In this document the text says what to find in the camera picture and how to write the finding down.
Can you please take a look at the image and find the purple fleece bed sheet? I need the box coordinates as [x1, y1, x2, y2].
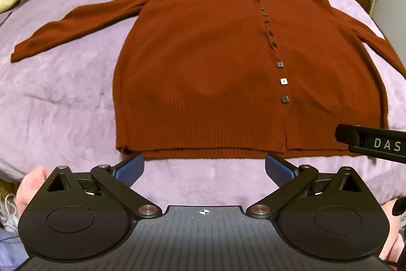
[0, 0, 406, 227]

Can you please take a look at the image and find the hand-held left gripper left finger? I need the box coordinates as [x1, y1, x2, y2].
[41, 154, 161, 217]

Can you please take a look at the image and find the rust red knit cardigan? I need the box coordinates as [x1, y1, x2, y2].
[10, 0, 406, 161]

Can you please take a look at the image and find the pink fleece garment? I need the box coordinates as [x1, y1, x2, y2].
[15, 166, 49, 227]
[380, 199, 406, 262]

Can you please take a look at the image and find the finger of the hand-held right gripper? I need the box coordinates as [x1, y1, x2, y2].
[335, 123, 361, 150]

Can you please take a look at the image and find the white cable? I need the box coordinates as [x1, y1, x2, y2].
[0, 193, 20, 231]

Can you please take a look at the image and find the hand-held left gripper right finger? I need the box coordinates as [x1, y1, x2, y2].
[247, 154, 365, 219]

